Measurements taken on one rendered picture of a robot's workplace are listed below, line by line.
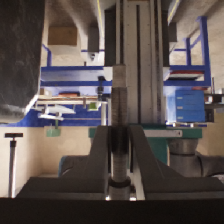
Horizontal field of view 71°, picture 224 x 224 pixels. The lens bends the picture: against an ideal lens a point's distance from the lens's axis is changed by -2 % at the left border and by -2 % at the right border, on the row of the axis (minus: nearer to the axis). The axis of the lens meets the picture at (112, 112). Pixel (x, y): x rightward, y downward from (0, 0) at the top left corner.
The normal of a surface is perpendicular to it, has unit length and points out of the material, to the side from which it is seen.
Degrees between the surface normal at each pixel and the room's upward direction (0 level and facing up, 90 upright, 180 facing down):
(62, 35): 90
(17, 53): 90
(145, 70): 90
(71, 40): 90
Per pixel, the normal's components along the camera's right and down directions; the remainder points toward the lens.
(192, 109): -0.05, -0.11
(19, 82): 1.00, 0.00
